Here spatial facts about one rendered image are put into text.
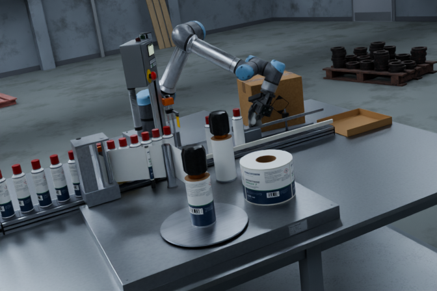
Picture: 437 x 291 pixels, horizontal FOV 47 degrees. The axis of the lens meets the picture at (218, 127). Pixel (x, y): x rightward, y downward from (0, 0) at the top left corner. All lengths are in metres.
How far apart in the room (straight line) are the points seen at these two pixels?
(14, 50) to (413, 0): 9.48
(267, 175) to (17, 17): 11.48
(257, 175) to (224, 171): 0.29
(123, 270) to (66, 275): 0.24
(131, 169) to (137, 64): 0.45
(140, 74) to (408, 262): 1.61
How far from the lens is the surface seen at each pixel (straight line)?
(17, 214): 2.28
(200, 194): 1.72
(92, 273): 1.79
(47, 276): 1.86
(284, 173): 1.88
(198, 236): 1.73
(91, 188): 2.12
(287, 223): 1.77
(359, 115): 3.04
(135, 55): 2.22
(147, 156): 2.15
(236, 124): 2.44
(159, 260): 1.67
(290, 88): 2.82
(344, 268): 2.73
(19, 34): 13.03
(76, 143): 2.10
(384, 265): 2.76
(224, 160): 2.10
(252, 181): 1.88
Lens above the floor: 1.72
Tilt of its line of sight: 17 degrees down
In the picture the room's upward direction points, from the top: 8 degrees counter-clockwise
